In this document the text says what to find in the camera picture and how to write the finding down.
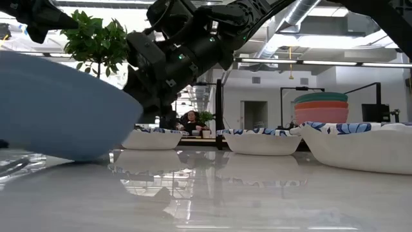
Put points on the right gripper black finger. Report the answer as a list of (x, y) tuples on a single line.
[(132, 83)]

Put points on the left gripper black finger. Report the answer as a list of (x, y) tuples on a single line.
[(48, 22)]

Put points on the blue patterned paper bowl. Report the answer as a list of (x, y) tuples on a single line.
[(151, 140), (360, 151), (260, 145)]

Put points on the blue plastic bowl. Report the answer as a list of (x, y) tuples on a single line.
[(58, 106)]

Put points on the green plastic bowl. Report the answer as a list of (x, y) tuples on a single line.
[(322, 96)]

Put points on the orange plastic bowl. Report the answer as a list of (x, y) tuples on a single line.
[(322, 105)]

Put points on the pink plastic bowl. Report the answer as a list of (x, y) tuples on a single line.
[(322, 116)]

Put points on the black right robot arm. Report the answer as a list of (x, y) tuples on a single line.
[(231, 16)]

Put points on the small potted green plant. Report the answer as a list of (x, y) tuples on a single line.
[(206, 116)]

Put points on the potted green tree black pot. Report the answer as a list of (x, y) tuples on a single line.
[(96, 42)]

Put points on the person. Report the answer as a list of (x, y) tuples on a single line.
[(192, 124)]

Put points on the light wooden desk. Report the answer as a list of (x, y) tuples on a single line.
[(199, 140)]

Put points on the long white light bar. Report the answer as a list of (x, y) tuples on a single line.
[(330, 63), (268, 61), (386, 65)]

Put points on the black monitor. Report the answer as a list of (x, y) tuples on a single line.
[(375, 112)]

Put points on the black device on stand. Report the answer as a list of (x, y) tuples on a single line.
[(396, 112)]

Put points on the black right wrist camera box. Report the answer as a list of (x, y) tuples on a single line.
[(146, 54)]

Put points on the wooden shelf with black frame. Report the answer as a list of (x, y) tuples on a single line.
[(219, 112)]

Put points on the wall air vent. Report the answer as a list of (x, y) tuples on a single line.
[(256, 80), (304, 81)]

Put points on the black metal stand frame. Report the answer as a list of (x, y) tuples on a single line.
[(281, 106)]

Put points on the silver ventilation duct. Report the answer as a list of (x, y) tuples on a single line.
[(302, 13)]

